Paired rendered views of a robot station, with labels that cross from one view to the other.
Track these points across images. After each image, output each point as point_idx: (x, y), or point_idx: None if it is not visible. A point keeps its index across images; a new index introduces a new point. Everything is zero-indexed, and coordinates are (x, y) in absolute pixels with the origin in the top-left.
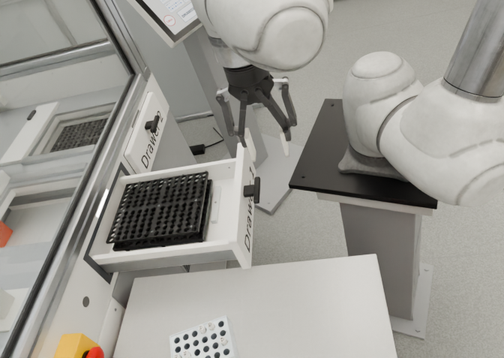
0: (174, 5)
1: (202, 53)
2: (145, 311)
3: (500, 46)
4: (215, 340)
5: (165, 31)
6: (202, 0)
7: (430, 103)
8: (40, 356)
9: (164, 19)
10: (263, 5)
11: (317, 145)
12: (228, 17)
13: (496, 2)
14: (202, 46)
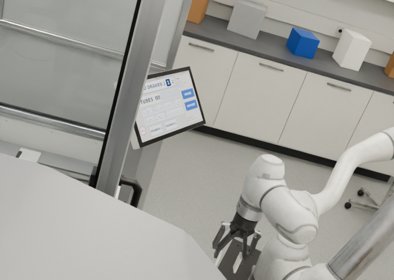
0: (149, 121)
1: (138, 155)
2: None
3: (358, 262)
4: None
5: (138, 137)
6: (262, 192)
7: (320, 275)
8: None
9: (140, 128)
10: (302, 219)
11: (227, 270)
12: (283, 213)
13: (362, 242)
14: (142, 151)
